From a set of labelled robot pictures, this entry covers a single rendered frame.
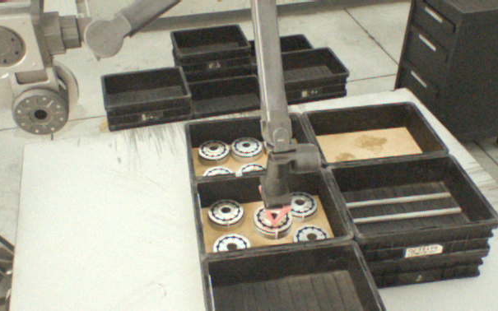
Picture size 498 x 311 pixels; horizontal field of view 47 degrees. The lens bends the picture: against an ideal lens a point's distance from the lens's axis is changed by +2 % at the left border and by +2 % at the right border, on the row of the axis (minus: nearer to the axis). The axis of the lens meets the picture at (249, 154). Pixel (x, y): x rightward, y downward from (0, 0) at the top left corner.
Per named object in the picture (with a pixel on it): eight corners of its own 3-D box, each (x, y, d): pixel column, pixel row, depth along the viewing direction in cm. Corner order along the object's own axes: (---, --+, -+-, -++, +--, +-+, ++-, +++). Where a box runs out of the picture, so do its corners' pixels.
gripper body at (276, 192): (283, 180, 146) (286, 158, 141) (291, 207, 138) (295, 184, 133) (258, 181, 145) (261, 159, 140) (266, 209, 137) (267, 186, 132)
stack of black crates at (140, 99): (118, 183, 281) (104, 108, 253) (114, 148, 304) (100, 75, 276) (197, 169, 289) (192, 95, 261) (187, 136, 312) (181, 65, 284)
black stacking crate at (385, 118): (321, 195, 175) (324, 167, 168) (299, 140, 198) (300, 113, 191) (442, 182, 180) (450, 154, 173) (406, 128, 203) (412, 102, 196)
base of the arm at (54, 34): (45, 51, 127) (31, -1, 119) (83, 47, 128) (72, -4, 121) (44, 70, 120) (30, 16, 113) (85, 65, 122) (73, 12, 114)
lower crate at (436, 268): (346, 295, 158) (351, 267, 151) (318, 220, 182) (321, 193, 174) (481, 279, 163) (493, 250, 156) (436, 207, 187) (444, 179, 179)
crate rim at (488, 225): (354, 245, 146) (356, 239, 144) (323, 172, 169) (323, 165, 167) (501, 228, 151) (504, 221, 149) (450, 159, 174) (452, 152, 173)
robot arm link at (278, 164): (265, 146, 135) (271, 161, 130) (292, 144, 136) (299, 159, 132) (262, 169, 139) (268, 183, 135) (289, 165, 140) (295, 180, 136)
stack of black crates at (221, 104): (197, 169, 290) (193, 114, 269) (187, 136, 312) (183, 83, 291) (271, 156, 298) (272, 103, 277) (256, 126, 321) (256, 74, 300)
